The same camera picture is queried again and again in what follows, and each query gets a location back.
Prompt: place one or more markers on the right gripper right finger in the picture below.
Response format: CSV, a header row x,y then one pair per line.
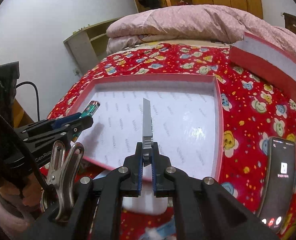
x,y
203,209

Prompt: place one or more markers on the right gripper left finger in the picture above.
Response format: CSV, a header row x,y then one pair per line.
x,y
97,205

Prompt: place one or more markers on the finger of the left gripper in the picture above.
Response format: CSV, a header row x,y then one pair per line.
x,y
44,126
63,129

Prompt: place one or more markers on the green lighter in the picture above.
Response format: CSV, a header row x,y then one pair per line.
x,y
90,110

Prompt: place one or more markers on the grey plastic plate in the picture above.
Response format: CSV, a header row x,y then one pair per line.
x,y
147,132

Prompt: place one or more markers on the person's left hand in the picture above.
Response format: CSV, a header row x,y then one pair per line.
x,y
29,196

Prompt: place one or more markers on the metal spring clip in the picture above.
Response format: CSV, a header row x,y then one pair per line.
x,y
62,171

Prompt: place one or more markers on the white earbuds case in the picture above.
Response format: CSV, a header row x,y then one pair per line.
x,y
147,203

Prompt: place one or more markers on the black smartphone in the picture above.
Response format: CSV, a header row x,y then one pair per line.
x,y
278,184

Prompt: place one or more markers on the beige shelf unit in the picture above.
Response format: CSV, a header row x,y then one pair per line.
x,y
88,45

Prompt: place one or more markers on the red shallow box tray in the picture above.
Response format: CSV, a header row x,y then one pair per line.
x,y
187,120

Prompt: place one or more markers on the red smiley flower blanket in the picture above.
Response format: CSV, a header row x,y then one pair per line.
x,y
253,110

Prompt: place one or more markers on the red box lid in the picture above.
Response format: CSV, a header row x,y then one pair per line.
x,y
266,61

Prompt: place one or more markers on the pink quilt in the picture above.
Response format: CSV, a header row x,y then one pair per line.
x,y
206,22

